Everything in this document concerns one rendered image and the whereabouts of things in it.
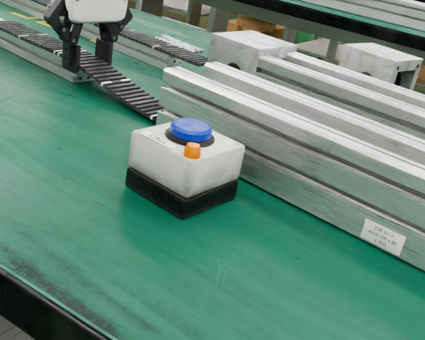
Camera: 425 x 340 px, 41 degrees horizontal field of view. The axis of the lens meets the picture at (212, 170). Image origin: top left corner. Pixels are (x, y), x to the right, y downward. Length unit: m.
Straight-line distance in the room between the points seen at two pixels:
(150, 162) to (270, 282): 0.16
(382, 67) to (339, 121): 0.34
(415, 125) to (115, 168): 0.36
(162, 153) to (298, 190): 0.15
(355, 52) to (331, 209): 0.46
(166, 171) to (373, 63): 0.53
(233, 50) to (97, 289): 0.50
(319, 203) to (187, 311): 0.21
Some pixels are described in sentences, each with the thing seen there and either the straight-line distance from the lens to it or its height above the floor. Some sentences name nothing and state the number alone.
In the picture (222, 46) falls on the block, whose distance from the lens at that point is 0.85.
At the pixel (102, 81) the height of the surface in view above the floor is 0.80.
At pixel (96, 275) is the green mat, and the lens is 0.44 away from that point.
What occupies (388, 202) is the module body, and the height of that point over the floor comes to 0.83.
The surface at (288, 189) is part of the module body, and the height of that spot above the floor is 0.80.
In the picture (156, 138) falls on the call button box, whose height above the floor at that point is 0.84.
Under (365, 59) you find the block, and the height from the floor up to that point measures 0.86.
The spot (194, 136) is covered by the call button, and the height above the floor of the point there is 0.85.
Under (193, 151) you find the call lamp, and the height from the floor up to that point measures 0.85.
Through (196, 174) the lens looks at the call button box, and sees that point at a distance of 0.50.
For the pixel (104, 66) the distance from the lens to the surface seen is 0.84.
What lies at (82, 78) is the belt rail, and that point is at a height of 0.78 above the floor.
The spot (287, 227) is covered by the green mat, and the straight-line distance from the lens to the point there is 0.54.
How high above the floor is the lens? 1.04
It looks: 24 degrees down
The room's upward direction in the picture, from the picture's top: 11 degrees clockwise
